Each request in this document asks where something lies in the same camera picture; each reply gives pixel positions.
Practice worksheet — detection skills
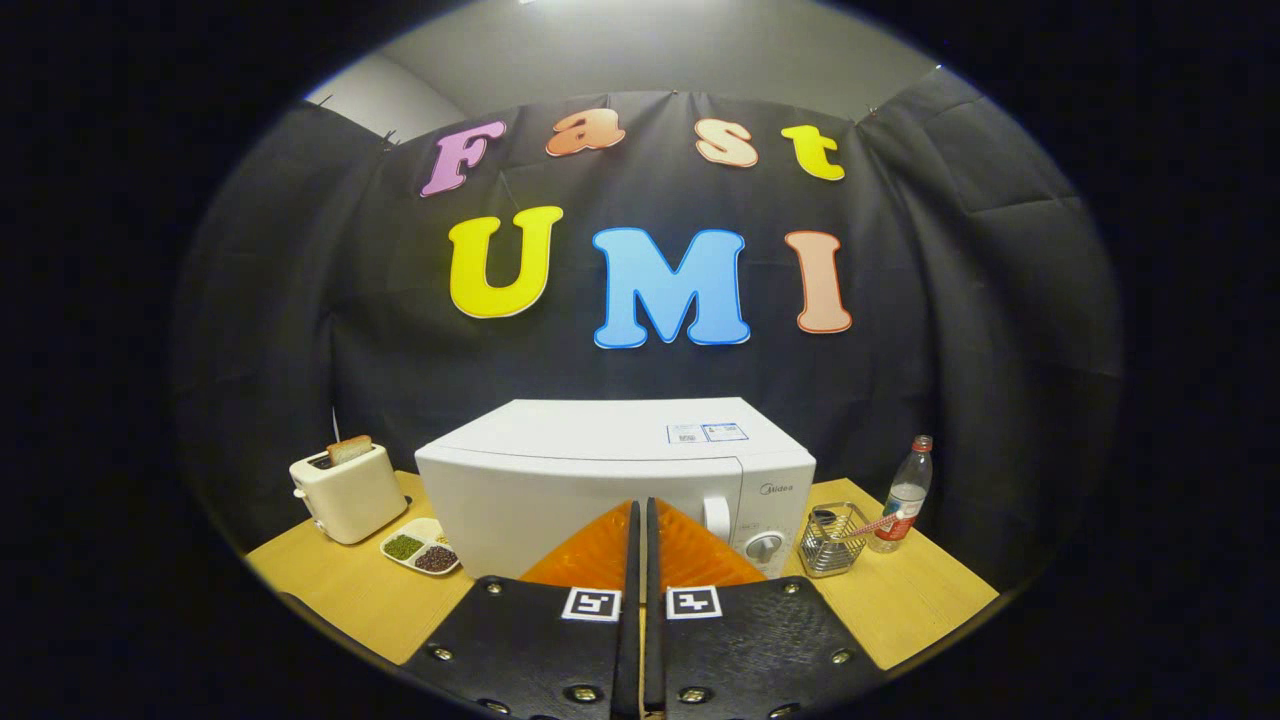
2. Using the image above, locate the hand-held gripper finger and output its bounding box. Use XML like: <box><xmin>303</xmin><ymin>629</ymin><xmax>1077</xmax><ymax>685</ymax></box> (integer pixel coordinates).
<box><xmin>644</xmin><ymin>497</ymin><xmax>886</xmax><ymax>720</ymax></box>
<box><xmin>400</xmin><ymin>498</ymin><xmax>642</xmax><ymax>720</ymax></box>

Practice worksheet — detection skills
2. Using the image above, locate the white toaster oven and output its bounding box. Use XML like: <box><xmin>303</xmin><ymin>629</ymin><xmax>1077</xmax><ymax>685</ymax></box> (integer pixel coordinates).
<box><xmin>414</xmin><ymin>398</ymin><xmax>818</xmax><ymax>583</ymax></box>

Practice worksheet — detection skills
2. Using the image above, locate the cream toaster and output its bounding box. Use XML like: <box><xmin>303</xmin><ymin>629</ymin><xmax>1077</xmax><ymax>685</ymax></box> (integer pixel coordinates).
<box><xmin>289</xmin><ymin>443</ymin><xmax>409</xmax><ymax>546</ymax></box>

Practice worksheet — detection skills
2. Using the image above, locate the white divided bean dish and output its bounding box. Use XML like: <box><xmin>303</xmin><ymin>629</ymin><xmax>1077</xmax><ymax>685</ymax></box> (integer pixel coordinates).
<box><xmin>379</xmin><ymin>517</ymin><xmax>462</xmax><ymax>577</ymax></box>

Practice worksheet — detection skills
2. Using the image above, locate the pink straw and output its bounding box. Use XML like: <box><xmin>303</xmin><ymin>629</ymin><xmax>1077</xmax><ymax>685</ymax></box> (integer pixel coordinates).
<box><xmin>845</xmin><ymin>508</ymin><xmax>906</xmax><ymax>539</ymax></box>

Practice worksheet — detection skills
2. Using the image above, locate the clear plastic water bottle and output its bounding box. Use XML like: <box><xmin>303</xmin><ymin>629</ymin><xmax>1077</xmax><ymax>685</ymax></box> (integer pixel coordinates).
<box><xmin>866</xmin><ymin>435</ymin><xmax>934</xmax><ymax>554</ymax></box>

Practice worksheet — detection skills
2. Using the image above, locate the metal wire utensil holder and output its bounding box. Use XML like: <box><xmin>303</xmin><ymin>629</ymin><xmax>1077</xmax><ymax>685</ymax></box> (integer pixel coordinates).
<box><xmin>798</xmin><ymin>501</ymin><xmax>871</xmax><ymax>579</ymax></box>

